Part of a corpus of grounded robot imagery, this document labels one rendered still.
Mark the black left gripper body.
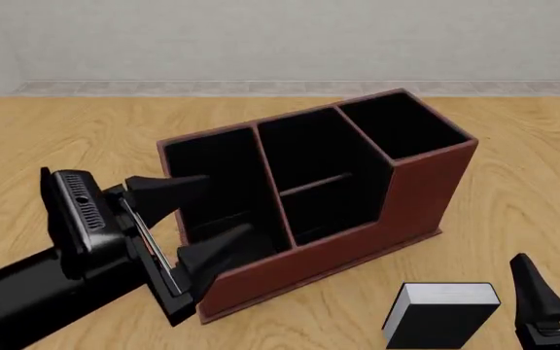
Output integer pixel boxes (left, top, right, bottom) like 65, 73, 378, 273
103, 184, 196, 327

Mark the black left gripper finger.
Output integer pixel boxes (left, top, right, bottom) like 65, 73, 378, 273
177, 223, 255, 304
124, 174, 212, 229

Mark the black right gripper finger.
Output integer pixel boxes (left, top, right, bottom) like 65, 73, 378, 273
509, 252, 560, 330

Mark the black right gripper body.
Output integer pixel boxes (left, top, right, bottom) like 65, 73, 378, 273
514, 319, 560, 350

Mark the black book with white pages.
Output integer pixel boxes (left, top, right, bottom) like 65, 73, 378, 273
381, 281, 503, 350

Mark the red-brown desk caddy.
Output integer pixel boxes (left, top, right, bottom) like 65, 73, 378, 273
156, 87, 479, 327

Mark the grey plate on black stalk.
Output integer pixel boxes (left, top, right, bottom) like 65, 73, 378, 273
40, 166, 131, 264

